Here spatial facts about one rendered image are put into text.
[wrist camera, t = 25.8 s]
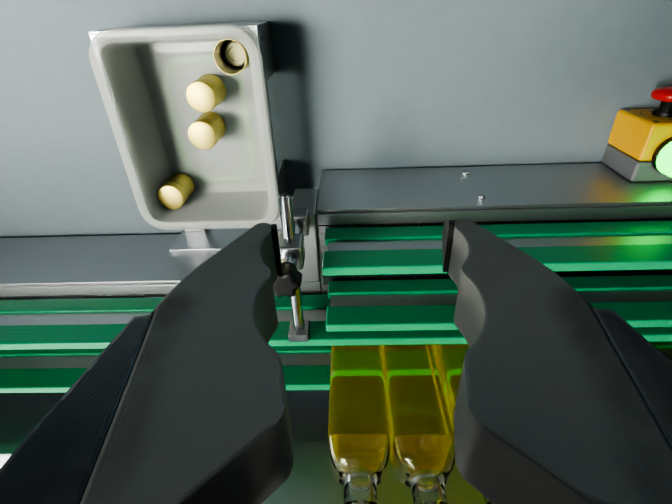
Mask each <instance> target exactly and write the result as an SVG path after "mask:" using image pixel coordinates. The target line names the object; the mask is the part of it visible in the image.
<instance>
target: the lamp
mask: <svg viewBox="0 0 672 504"><path fill-rule="evenodd" d="M651 162H652V166H653V168H654V169H655V170H656V171H658V172H660V173H662V174H665V175H667V176H669V177H672V137H670V138H668V139H666V140H665V141H663V142H662V143H661V144H660V145H659V146H658V147H657V148H656V150H655V151H654V153H653V156H652V160H651Z"/></svg>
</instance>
